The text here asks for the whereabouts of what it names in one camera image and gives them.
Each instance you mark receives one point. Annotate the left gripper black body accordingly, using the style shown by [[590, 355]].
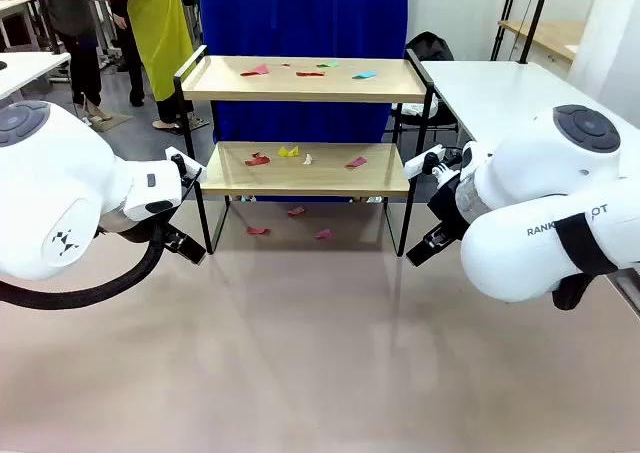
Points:
[[173, 238]]

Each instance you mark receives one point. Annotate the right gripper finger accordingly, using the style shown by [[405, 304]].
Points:
[[422, 252], [446, 235]]

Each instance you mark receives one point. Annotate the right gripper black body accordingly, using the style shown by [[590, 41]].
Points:
[[450, 203]]

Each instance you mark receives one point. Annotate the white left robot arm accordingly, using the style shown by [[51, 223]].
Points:
[[55, 173]]

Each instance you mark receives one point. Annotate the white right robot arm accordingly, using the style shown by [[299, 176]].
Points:
[[540, 183]]

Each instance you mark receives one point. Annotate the two-tier wooden metal shelf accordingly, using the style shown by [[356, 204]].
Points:
[[300, 85]]

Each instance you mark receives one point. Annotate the aproned person's bare hand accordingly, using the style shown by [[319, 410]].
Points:
[[120, 21]]

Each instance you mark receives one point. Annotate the flat red paper scrap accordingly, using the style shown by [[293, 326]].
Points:
[[309, 74], [258, 231]]

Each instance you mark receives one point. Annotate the white plastic bag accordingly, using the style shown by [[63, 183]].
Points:
[[416, 108]]

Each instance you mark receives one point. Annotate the small red paper scrap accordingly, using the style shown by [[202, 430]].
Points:
[[296, 211]]

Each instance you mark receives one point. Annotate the crumpled red paper scrap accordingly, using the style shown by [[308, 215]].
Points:
[[258, 161]]

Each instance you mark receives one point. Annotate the large white side table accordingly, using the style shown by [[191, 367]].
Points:
[[490, 93]]

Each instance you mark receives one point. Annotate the brown floor mat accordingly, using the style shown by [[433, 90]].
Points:
[[117, 120]]

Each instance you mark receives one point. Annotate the yellow paper scrap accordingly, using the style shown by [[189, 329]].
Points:
[[289, 152]]

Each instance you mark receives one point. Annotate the white paper scrap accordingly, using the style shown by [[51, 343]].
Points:
[[307, 160]]

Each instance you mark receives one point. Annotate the black chair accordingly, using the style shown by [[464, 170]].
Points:
[[431, 45]]

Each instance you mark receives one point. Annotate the green paper scrap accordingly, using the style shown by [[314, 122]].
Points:
[[328, 65]]

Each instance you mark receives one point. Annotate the large red paper scrap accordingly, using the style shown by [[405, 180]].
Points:
[[256, 71]]

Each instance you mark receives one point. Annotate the black tripod stand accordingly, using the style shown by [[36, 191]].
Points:
[[505, 18], [535, 23]]

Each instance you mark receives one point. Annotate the person in black clothes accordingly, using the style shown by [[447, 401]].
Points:
[[82, 63]]

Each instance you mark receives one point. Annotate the background wooden table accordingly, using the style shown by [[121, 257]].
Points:
[[555, 35]]

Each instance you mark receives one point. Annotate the person in yellow apron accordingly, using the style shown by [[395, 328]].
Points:
[[157, 33]]

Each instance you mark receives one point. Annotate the small white side table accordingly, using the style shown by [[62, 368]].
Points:
[[25, 70]]

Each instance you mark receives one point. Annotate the blue curtain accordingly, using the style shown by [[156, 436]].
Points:
[[300, 13]]

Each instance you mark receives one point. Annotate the background white desk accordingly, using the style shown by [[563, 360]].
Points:
[[15, 4]]

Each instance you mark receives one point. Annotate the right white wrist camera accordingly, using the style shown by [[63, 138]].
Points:
[[422, 160]]

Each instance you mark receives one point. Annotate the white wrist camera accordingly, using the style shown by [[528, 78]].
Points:
[[422, 160], [186, 159]]

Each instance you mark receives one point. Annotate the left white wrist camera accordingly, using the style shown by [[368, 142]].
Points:
[[186, 159]]

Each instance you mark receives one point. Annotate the white metal frame rail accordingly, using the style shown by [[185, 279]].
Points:
[[627, 295]]

